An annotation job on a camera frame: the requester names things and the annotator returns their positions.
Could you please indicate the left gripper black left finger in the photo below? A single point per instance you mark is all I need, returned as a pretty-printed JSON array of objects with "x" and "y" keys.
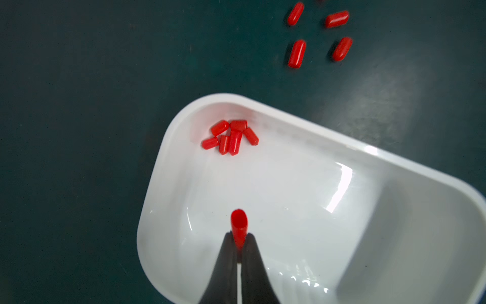
[{"x": 222, "y": 287}]

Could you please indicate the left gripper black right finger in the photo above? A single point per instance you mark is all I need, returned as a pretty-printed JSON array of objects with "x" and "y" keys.
[{"x": 255, "y": 284}]

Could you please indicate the red protection sleeve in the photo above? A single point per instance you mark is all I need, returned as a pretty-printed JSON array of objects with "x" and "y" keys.
[
  {"x": 295, "y": 14},
  {"x": 239, "y": 223},
  {"x": 342, "y": 48},
  {"x": 297, "y": 54},
  {"x": 337, "y": 19}
]

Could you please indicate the white plastic storage box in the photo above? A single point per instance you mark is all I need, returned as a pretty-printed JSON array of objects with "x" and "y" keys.
[{"x": 336, "y": 220}]

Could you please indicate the red sleeve pile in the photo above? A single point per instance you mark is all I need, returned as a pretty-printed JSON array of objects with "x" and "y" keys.
[{"x": 227, "y": 136}]

